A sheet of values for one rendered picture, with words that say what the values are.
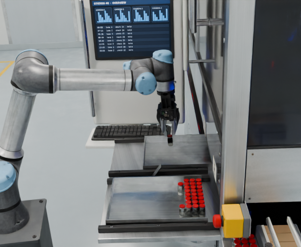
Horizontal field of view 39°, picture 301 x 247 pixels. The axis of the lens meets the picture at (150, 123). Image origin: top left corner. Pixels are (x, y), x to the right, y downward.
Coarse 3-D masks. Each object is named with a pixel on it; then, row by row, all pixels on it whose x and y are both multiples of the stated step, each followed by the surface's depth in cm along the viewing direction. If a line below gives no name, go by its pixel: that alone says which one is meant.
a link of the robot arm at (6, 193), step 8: (0, 168) 156; (8, 168) 156; (16, 168) 164; (0, 176) 152; (8, 176) 153; (16, 176) 160; (0, 184) 151; (8, 184) 153; (16, 184) 157; (0, 192) 152; (8, 192) 154; (16, 192) 158; (0, 200) 154; (8, 200) 155; (16, 200) 158; (0, 208) 155
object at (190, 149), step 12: (144, 144) 189; (156, 144) 196; (180, 144) 195; (192, 144) 194; (204, 144) 194; (144, 156) 182; (156, 156) 186; (168, 156) 185; (180, 156) 185; (192, 156) 184; (204, 156) 184; (144, 168) 174; (156, 168) 173; (168, 168) 173; (180, 168) 173
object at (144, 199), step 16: (144, 176) 166; (160, 176) 165; (176, 176) 165; (192, 176) 165; (112, 192) 160; (128, 192) 162; (144, 192) 162; (160, 192) 162; (176, 192) 161; (112, 208) 154; (128, 208) 153; (144, 208) 153; (160, 208) 153; (176, 208) 152; (112, 224) 144
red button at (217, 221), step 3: (213, 216) 127; (216, 216) 126; (219, 216) 126; (213, 219) 126; (216, 219) 126; (219, 219) 126; (213, 222) 126; (216, 222) 125; (219, 222) 125; (213, 225) 127; (216, 225) 126; (219, 225) 126
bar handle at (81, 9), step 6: (78, 0) 200; (84, 12) 203; (84, 18) 204; (84, 24) 205; (84, 30) 206; (84, 36) 207; (84, 42) 209; (84, 48) 210; (84, 54) 212; (90, 66) 215; (90, 96) 221; (90, 102) 223
